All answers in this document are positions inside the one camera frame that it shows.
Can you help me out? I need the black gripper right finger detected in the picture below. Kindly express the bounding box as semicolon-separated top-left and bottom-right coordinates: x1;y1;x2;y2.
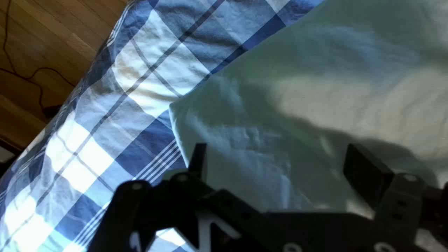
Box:
342;141;448;252

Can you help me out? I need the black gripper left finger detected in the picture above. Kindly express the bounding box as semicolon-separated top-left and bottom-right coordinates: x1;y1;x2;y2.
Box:
89;141;217;252

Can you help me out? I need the pale grey-green pillow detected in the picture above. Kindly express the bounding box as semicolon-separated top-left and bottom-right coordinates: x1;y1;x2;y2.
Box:
168;0;448;221

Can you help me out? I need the blue plaid bedspread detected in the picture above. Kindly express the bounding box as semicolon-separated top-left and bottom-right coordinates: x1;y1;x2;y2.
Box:
0;0;324;252

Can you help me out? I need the black floor cable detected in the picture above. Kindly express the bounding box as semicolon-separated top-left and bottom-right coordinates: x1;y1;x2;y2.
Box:
0;0;79;120

